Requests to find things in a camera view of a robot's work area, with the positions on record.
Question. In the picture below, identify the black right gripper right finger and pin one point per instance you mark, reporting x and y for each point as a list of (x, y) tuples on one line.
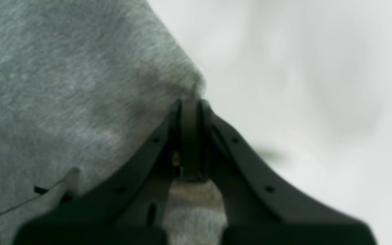
[(262, 208)]

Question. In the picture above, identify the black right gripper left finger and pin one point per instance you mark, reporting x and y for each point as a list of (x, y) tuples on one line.
[(128, 207)]

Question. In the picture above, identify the grey T-shirt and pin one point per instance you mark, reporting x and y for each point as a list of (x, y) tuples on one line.
[(83, 83)]

